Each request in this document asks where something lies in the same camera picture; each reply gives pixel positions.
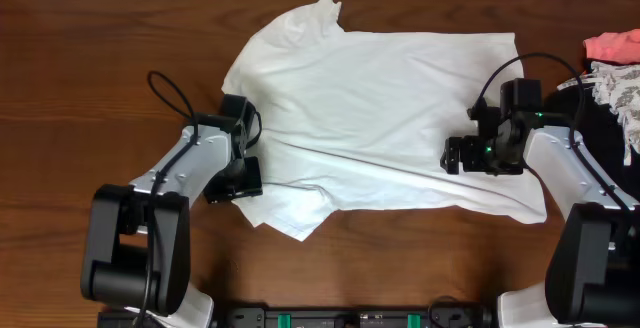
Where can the white floral patterned garment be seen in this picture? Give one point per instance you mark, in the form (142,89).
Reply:
(566,99)

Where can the pink garment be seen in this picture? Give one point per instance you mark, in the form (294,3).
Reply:
(620,48)

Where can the black garment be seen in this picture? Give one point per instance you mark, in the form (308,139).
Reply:
(610,121)

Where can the white t-shirt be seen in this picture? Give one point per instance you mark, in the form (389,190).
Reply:
(357,120)

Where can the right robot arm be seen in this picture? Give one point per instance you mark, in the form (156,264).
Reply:
(593,277)

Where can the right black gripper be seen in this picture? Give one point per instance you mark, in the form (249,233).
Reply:
(454,154)

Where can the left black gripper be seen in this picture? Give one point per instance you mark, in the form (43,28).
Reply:
(248,178)

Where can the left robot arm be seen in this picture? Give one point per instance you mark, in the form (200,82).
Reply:
(138,251)

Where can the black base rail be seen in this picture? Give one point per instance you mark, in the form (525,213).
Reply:
(440,315)

